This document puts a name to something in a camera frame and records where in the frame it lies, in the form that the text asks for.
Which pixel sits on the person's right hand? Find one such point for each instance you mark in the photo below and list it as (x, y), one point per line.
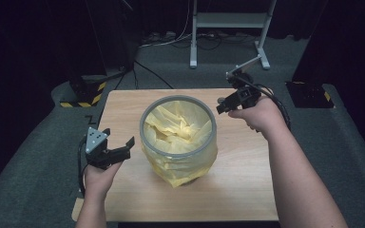
(263, 117)

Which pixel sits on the dark power strip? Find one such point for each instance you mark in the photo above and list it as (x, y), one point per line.
(158, 36)

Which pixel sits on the white metal stand frame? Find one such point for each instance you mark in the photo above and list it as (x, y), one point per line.
(231, 19)

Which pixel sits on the person's left hand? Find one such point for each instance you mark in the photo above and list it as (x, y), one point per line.
(99, 182)

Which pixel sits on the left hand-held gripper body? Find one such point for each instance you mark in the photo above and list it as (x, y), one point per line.
(101, 155)

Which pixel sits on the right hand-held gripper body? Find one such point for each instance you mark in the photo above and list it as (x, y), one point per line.
(247, 95)

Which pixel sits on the black yellow striped base block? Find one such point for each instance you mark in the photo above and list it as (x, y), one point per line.
(85, 93)

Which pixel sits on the yellow plastic trash bag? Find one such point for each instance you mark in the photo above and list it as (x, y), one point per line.
(177, 129)

